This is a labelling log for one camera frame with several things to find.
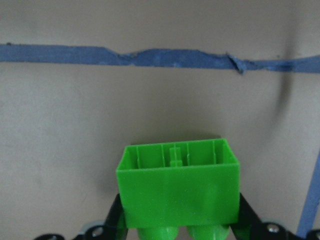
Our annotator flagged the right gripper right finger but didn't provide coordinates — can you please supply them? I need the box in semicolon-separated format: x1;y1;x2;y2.
230;193;268;240

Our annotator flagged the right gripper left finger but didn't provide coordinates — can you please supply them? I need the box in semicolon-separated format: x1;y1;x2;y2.
103;193;128;240

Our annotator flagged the green toy block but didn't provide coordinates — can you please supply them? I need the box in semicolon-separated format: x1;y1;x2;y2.
116;138;240;240

